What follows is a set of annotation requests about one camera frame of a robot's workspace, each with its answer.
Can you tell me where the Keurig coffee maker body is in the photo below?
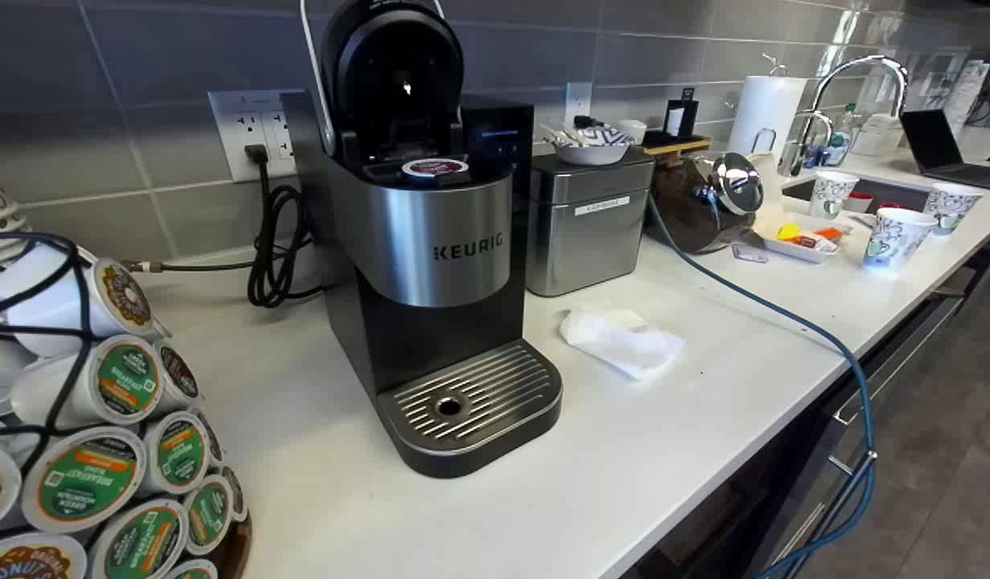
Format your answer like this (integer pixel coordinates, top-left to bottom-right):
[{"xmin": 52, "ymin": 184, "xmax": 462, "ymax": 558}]
[{"xmin": 278, "ymin": 90, "xmax": 564, "ymax": 481}]

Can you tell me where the coffee pod in brewer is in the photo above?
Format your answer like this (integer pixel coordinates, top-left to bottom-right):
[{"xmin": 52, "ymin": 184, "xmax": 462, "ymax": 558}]
[{"xmin": 397, "ymin": 154, "xmax": 471, "ymax": 187}]

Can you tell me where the green lid coffee pod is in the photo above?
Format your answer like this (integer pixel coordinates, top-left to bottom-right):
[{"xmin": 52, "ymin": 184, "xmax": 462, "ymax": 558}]
[
  {"xmin": 8, "ymin": 332, "xmax": 166, "ymax": 431},
  {"xmin": 137, "ymin": 409, "xmax": 219, "ymax": 498},
  {"xmin": 86, "ymin": 494, "xmax": 189, "ymax": 579},
  {"xmin": 18, "ymin": 425, "xmax": 150, "ymax": 537},
  {"xmin": 219, "ymin": 463, "xmax": 255, "ymax": 526},
  {"xmin": 179, "ymin": 468, "xmax": 236, "ymax": 558}
]

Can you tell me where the stainless steel box container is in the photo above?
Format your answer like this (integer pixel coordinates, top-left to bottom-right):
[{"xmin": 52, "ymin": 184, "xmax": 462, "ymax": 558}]
[{"xmin": 525, "ymin": 149, "xmax": 657, "ymax": 301}]

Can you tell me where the white crumpled napkin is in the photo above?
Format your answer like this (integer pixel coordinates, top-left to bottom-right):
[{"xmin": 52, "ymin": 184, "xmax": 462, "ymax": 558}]
[{"xmin": 556, "ymin": 305, "xmax": 689, "ymax": 385}]

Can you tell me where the white patterned bowl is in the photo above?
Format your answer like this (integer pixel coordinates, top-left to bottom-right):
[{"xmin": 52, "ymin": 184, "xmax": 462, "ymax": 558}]
[{"xmin": 543, "ymin": 120, "xmax": 635, "ymax": 169}]

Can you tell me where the white outlet with plug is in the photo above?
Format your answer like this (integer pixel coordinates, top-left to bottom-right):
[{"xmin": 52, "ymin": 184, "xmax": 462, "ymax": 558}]
[{"xmin": 561, "ymin": 80, "xmax": 594, "ymax": 128}]

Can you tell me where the wooden shelf tray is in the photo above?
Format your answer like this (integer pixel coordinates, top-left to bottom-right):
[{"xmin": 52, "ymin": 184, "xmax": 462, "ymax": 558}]
[{"xmin": 639, "ymin": 134, "xmax": 717, "ymax": 164}]

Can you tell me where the small black box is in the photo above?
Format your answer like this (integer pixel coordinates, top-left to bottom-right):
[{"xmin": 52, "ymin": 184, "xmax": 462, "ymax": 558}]
[{"xmin": 663, "ymin": 95, "xmax": 701, "ymax": 142}]

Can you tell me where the black paper towel holder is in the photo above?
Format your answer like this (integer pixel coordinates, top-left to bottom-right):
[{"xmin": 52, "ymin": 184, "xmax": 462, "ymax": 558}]
[{"xmin": 745, "ymin": 124, "xmax": 784, "ymax": 160}]

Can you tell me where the white paper towel roll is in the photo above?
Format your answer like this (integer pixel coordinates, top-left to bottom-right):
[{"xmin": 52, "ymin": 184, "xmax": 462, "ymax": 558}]
[{"xmin": 726, "ymin": 71, "xmax": 813, "ymax": 164}]

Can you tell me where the patterned paper cup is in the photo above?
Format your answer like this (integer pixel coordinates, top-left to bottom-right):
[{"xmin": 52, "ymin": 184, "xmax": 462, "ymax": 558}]
[
  {"xmin": 921, "ymin": 179, "xmax": 987, "ymax": 239},
  {"xmin": 859, "ymin": 206, "xmax": 937, "ymax": 274},
  {"xmin": 811, "ymin": 167, "xmax": 861, "ymax": 226}
]

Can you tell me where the clear soap bottle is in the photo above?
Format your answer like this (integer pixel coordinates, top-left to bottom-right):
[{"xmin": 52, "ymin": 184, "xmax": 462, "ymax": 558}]
[{"xmin": 815, "ymin": 99, "xmax": 865, "ymax": 169}]

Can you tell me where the counter sink basin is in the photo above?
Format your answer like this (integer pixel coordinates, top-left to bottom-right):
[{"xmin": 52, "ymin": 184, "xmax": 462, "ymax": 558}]
[{"xmin": 780, "ymin": 174, "xmax": 931, "ymax": 214}]

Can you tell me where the chrome sink faucet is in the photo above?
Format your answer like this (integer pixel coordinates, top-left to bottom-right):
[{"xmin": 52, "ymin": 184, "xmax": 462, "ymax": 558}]
[{"xmin": 787, "ymin": 51, "xmax": 912, "ymax": 175}]

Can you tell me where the open dark laptop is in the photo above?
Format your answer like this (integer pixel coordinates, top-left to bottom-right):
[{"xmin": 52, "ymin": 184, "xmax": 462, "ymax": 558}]
[{"xmin": 897, "ymin": 106, "xmax": 990, "ymax": 197}]

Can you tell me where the black power cord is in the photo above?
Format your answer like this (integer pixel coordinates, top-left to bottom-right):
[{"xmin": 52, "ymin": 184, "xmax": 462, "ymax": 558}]
[{"xmin": 122, "ymin": 142, "xmax": 326, "ymax": 312}]

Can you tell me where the white wall outlet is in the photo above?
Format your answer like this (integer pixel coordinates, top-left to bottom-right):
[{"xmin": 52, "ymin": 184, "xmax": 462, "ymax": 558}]
[{"xmin": 206, "ymin": 85, "xmax": 300, "ymax": 184}]

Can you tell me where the black power cable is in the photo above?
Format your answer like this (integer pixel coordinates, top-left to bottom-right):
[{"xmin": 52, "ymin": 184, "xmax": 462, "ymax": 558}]
[{"xmin": 641, "ymin": 189, "xmax": 881, "ymax": 579}]

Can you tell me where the black wire pod carousel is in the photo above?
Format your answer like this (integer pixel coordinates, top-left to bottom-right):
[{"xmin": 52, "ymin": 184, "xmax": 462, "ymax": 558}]
[{"xmin": 0, "ymin": 229, "xmax": 255, "ymax": 579}]

